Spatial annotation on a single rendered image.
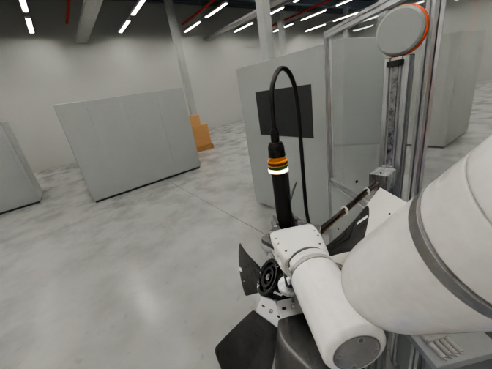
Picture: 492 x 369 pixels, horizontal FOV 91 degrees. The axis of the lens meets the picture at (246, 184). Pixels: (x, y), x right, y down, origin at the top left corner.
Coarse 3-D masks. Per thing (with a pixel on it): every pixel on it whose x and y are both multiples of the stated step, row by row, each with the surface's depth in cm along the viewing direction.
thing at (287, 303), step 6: (282, 300) 71; (288, 300) 71; (294, 300) 71; (282, 306) 69; (288, 306) 69; (300, 306) 68; (282, 312) 68; (288, 312) 67; (294, 312) 67; (300, 312) 67
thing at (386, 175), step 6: (378, 168) 101; (384, 168) 100; (390, 168) 99; (372, 174) 97; (378, 174) 95; (384, 174) 94; (390, 174) 94; (372, 180) 98; (378, 180) 96; (384, 180) 94; (390, 180) 95; (378, 186) 97; (384, 186) 95; (390, 186) 97
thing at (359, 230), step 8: (368, 208) 64; (368, 216) 59; (352, 224) 63; (360, 224) 58; (344, 232) 62; (352, 232) 58; (360, 232) 54; (336, 240) 62; (344, 240) 57; (352, 240) 54; (360, 240) 52; (328, 248) 61; (336, 248) 57; (344, 248) 54; (352, 248) 52
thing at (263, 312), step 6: (264, 300) 78; (270, 300) 77; (258, 306) 78; (270, 306) 77; (276, 306) 76; (258, 312) 78; (264, 312) 77; (276, 312) 76; (270, 318) 76; (276, 318) 76; (276, 324) 75
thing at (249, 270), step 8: (240, 248) 106; (240, 256) 106; (248, 256) 96; (240, 264) 107; (248, 264) 97; (256, 264) 90; (240, 272) 107; (248, 272) 98; (256, 272) 92; (248, 280) 101; (256, 280) 94; (248, 288) 103; (256, 288) 97
